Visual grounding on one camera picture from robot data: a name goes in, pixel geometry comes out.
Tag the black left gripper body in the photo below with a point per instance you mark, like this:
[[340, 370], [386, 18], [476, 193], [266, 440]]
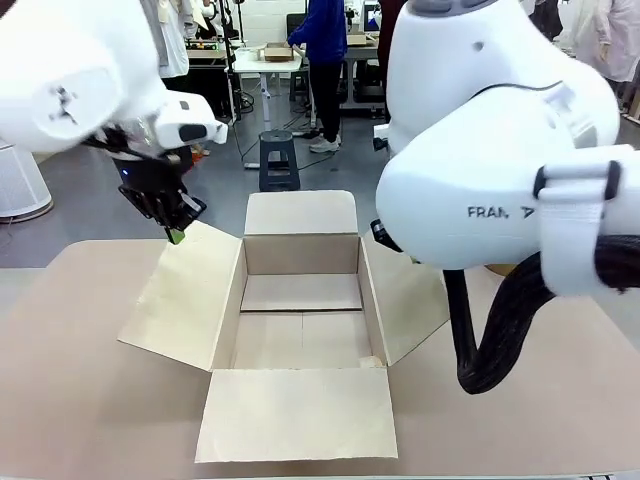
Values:
[[150, 185]]

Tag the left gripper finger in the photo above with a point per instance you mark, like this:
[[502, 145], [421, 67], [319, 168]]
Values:
[[176, 227], [194, 205]]

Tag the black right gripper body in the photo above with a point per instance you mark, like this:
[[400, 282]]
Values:
[[385, 235]]

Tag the brown cardboard box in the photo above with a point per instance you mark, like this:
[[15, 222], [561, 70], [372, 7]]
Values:
[[300, 320]]

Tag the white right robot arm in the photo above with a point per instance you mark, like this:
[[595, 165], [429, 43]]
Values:
[[480, 150]]

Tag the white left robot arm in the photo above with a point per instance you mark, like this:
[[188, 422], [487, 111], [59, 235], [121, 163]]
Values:
[[75, 65]]

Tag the black step stool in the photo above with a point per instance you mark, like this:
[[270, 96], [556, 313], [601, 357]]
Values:
[[279, 160]]

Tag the white air purifier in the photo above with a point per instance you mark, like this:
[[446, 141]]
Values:
[[20, 185]]

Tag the white desk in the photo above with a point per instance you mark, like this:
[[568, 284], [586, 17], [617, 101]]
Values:
[[260, 65]]

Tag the shallow cardboard tray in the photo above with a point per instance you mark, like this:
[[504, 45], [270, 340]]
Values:
[[277, 52]]

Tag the person in blue sweater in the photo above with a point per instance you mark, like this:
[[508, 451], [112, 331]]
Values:
[[325, 60]]

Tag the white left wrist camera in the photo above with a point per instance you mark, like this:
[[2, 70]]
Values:
[[187, 125]]

